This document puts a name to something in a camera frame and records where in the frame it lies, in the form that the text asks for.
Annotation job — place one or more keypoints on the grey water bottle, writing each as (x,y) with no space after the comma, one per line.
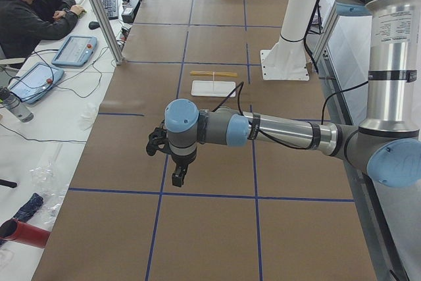
(15,106)

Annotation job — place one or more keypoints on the black keyboard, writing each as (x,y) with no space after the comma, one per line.
(111,8)

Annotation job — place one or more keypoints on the person in black hoodie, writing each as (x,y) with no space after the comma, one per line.
(25,23)

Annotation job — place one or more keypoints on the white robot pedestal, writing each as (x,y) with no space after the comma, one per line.
(287,59)

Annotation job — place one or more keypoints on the clear plastic wrap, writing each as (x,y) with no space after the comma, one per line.
(49,184)

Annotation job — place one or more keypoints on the red cylinder tube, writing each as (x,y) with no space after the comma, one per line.
(16,231)

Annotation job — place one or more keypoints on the wooden towel rack white base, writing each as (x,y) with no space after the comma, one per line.
(213,87)

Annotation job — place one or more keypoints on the person's left hand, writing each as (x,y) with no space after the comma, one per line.
(77,9)

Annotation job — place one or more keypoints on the blue teach pendant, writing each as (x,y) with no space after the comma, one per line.
(36,82)
(75,51)

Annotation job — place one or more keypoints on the black power box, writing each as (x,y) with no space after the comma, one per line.
(130,11)

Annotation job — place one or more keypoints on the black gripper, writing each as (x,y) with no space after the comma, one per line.
(183,161)

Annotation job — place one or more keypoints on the person's right hand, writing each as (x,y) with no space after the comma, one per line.
(59,15)

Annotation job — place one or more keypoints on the crumpled white tissue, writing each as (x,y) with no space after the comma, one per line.
(88,116)

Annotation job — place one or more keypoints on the lower blue teach pendant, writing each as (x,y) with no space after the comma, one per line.
(36,82)

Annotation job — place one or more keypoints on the upper blue teach pendant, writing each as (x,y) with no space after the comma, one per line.
(75,51)

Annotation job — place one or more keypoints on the aluminium frame post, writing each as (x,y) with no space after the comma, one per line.
(107,31)

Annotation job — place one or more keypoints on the black computer mouse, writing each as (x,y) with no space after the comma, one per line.
(93,25)

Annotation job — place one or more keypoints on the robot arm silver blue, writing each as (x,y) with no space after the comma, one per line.
(384,146)

